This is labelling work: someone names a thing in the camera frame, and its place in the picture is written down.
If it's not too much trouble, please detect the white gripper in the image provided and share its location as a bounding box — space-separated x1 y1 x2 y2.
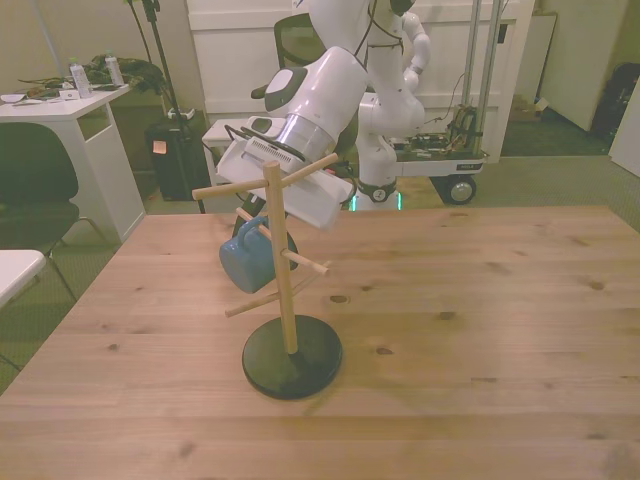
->
216 141 353 272

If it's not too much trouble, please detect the blue enamel mug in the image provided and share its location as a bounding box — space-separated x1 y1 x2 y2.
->
218 215 281 295

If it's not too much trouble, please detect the wooden mug tree black base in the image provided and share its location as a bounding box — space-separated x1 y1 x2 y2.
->
191 152 345 401

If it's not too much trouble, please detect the small white side table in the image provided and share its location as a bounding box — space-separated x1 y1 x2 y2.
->
201 118 274 189

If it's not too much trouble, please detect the black box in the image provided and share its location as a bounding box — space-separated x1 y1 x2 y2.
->
144 123 210 202

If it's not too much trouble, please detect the white panelled partition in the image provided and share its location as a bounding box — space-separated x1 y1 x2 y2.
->
187 0 534 164

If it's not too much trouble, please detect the white wheeled equipment cart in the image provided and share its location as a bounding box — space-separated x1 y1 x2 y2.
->
392 102 490 207

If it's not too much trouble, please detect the black mesh office chair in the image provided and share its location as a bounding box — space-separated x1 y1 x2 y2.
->
249 13 326 101

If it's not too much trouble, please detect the camouflage cloth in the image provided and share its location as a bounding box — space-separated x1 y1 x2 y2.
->
82 53 166 95

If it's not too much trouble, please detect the black tripod stand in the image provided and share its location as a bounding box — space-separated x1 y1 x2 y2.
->
127 0 197 124

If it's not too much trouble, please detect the clear bottle white label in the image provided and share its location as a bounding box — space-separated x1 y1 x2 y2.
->
68 56 94 100
103 48 125 87

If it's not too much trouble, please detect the white desk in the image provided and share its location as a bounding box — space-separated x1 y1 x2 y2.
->
0 82 147 245

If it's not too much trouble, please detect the black plastic chair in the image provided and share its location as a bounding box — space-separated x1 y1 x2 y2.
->
0 122 96 301

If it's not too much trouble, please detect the white tabletop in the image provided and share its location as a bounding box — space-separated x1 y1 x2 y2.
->
0 248 47 309

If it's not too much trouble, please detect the metal pole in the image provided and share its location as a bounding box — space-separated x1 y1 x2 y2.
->
459 0 484 151
481 0 504 151

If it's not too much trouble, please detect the cardboard box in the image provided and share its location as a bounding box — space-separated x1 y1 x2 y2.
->
510 93 550 123

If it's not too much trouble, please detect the white board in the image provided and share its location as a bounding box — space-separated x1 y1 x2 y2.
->
608 74 640 179

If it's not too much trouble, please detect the black backpack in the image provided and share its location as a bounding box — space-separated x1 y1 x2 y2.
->
592 62 640 139

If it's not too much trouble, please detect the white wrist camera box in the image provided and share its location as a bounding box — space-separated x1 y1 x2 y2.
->
242 135 309 165

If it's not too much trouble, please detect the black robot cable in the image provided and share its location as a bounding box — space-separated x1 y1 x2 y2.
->
223 0 406 141

